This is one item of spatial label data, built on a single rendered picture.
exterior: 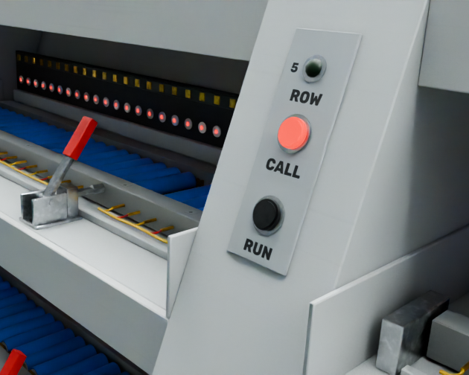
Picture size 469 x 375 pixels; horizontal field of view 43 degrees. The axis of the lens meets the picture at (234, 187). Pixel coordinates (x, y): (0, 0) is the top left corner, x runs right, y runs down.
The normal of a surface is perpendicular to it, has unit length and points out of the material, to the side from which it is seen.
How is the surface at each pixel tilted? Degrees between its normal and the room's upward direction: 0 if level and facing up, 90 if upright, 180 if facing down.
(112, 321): 110
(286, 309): 90
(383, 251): 90
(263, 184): 90
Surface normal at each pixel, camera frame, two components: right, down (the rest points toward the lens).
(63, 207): 0.71, 0.25
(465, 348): -0.70, 0.17
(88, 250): 0.06, -0.95
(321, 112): -0.64, -0.18
